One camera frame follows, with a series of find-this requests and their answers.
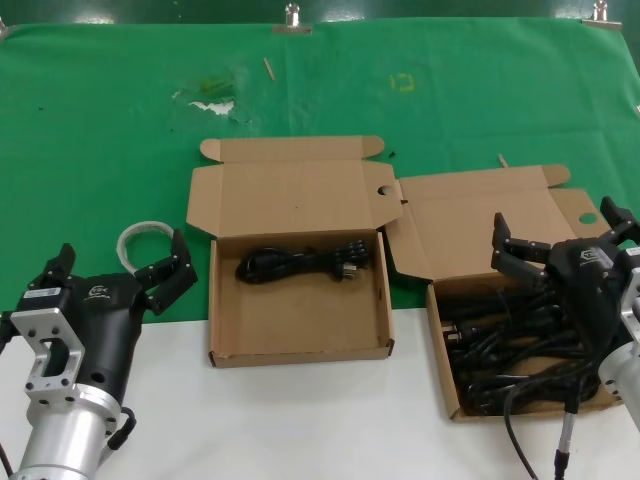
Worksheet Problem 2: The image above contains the cardboard box with round hole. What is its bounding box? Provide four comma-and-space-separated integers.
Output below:
185, 134, 405, 370

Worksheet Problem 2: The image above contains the silver binder clip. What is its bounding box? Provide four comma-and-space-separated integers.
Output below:
272, 2, 314, 35
582, 0, 624, 30

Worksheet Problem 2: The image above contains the green table cloth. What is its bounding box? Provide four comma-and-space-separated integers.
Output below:
0, 17, 640, 327

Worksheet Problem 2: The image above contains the pile of black power cables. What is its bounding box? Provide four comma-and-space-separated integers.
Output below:
437, 284, 604, 417

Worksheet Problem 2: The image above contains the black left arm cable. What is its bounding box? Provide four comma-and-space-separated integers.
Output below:
102, 405, 137, 454

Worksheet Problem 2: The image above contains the clear tape roll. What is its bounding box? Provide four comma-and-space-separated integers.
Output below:
116, 219, 177, 277

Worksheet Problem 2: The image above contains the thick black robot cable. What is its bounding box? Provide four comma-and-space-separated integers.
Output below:
502, 382, 601, 480

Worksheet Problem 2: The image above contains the black power cable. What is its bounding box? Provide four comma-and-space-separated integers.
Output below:
235, 239, 372, 287

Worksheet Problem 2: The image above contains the cardboard box with oval hole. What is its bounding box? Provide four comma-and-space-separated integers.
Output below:
382, 163, 632, 424

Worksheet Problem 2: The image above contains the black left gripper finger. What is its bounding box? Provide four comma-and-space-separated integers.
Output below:
132, 228, 198, 318
29, 243, 78, 291

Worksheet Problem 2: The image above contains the robot cable with silver connector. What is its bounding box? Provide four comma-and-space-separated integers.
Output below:
553, 394, 579, 480

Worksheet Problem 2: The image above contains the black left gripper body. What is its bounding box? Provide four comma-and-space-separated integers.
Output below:
19, 272, 151, 402

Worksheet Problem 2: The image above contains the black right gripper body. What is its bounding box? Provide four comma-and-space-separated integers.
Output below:
545, 236, 633, 360

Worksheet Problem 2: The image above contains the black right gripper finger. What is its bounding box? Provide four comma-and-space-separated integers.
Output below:
599, 196, 640, 247
491, 212, 552, 292

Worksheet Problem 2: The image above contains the silver left wrist bracket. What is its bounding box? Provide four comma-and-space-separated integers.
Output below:
9, 307, 85, 404

